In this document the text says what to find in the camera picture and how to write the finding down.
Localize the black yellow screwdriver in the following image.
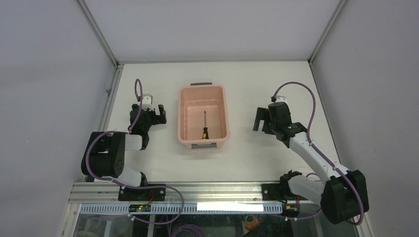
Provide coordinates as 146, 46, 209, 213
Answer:
202, 111, 209, 140

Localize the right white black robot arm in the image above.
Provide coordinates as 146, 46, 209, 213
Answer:
253, 102, 369, 224

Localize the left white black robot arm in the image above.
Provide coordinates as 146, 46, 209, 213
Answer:
81, 104, 167, 200

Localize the pink plastic bin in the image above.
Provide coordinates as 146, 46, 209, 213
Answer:
177, 82, 230, 150

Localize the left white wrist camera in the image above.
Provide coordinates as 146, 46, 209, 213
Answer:
141, 94, 155, 111

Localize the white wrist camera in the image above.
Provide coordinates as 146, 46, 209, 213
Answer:
141, 94, 155, 111
275, 96, 288, 104

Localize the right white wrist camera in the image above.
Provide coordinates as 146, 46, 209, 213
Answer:
275, 96, 288, 104

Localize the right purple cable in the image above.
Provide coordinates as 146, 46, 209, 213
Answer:
271, 81, 365, 226

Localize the purple cable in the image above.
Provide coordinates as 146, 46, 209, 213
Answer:
84, 78, 185, 226
271, 81, 365, 226

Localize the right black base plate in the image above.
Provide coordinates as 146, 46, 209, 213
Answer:
261, 183, 297, 203

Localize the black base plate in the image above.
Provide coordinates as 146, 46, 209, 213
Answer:
261, 183, 297, 203
118, 185, 166, 202

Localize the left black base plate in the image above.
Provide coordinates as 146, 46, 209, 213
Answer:
118, 185, 166, 202

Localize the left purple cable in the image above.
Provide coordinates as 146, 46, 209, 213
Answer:
84, 78, 185, 226

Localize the aluminium frame rail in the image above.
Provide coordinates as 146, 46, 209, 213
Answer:
68, 181, 269, 204

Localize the white slotted cable duct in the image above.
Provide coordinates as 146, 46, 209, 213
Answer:
80, 202, 283, 215

